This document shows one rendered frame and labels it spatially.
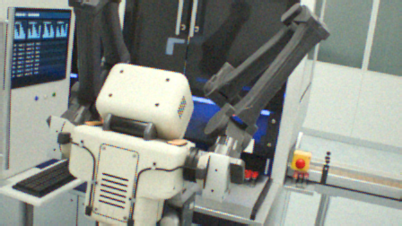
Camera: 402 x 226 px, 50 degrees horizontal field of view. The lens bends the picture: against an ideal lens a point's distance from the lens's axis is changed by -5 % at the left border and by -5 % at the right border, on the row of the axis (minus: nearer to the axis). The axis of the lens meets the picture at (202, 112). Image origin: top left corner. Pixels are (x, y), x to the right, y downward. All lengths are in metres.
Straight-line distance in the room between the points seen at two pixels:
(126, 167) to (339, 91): 5.56
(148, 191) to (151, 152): 0.09
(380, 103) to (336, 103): 0.61
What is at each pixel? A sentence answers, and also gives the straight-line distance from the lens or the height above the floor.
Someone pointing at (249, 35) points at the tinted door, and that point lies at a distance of 1.86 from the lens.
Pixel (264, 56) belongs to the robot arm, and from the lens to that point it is 1.33.
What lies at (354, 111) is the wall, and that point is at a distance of 6.52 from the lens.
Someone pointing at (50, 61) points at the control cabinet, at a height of 1.26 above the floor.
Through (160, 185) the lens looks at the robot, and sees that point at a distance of 1.04.
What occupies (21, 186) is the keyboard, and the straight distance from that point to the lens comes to 1.80.
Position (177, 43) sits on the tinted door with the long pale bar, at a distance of 1.94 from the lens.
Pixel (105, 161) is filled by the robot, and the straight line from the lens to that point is 1.09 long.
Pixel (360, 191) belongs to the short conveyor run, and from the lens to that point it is 2.05.
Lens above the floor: 1.55
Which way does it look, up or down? 13 degrees down
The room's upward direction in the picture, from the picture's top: 8 degrees clockwise
